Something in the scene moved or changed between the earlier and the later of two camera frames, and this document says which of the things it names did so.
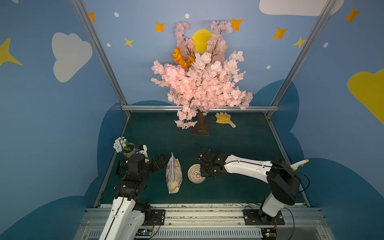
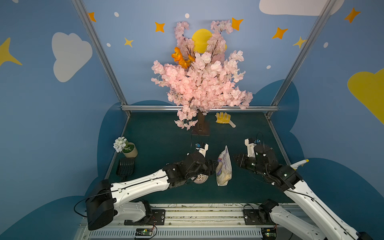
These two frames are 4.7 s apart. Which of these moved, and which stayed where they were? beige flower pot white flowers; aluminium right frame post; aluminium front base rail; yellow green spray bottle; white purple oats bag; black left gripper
Moved: white purple oats bag; black left gripper
Stayed: yellow green spray bottle; aluminium front base rail; beige flower pot white flowers; aluminium right frame post
